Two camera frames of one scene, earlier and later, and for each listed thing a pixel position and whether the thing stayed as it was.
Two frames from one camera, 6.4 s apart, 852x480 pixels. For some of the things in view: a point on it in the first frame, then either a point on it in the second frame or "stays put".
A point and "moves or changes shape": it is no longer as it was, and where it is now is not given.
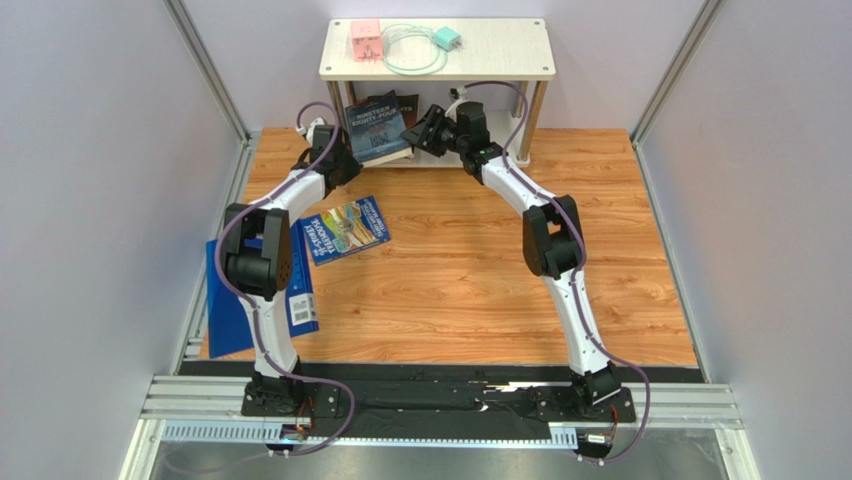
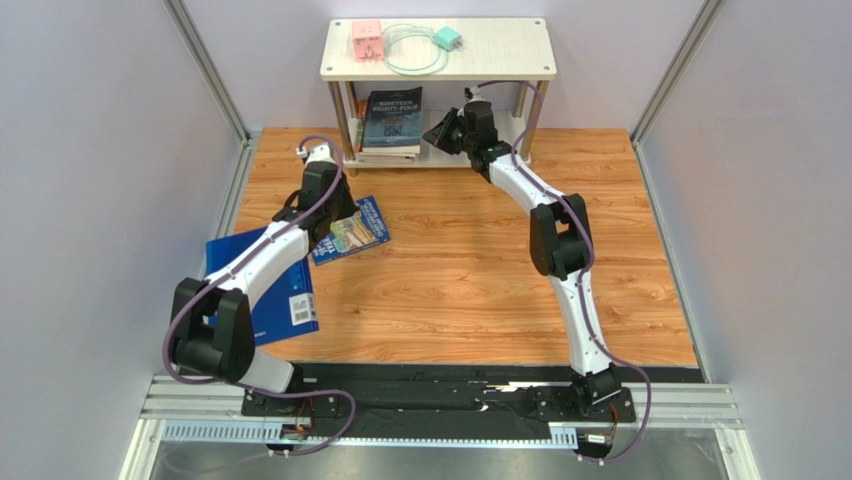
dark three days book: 408,104 to 408,149
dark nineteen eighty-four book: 376,126 moves or changes shape
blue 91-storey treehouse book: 345,230 stays put
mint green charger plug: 447,38 stays put
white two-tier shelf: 442,49 stays put
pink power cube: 367,42 stays put
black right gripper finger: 415,135 to 434,134
